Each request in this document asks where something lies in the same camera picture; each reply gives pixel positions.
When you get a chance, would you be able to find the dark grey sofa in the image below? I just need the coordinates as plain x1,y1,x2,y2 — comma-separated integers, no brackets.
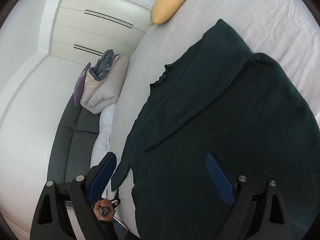
47,96,100,184

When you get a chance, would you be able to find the dark green knit sweater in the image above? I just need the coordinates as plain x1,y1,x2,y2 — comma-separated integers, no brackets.
112,20,319,239

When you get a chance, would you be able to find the white bed sheet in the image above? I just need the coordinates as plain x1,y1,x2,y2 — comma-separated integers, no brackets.
89,0,320,240

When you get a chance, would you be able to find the blue grey crumpled cloth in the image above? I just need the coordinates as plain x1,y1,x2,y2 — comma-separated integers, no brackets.
88,49,120,81

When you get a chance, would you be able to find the purple cushion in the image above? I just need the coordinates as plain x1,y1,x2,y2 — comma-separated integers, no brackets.
73,62,91,106

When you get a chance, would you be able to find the cream wardrobe with handles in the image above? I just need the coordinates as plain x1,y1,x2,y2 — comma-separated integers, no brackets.
50,0,150,64

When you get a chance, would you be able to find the person's left hand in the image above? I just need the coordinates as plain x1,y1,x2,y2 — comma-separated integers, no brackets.
93,198,116,222

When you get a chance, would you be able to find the white quilt at bedside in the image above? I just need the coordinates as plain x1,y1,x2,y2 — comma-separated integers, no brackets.
90,103,116,167

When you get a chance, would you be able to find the yellow pillow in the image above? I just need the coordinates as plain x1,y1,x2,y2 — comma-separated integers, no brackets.
150,0,185,26

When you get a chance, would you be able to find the folded beige duvet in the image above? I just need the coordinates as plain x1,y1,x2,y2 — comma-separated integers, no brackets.
80,55,129,114

